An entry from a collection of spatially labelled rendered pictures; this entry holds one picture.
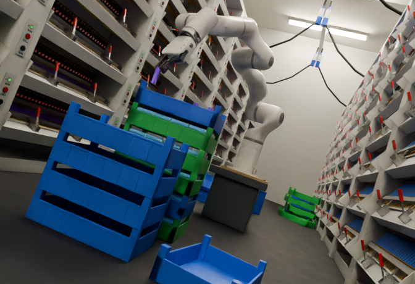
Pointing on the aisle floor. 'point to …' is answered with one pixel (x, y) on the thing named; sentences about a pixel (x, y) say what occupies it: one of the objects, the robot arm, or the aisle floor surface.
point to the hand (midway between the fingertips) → (162, 66)
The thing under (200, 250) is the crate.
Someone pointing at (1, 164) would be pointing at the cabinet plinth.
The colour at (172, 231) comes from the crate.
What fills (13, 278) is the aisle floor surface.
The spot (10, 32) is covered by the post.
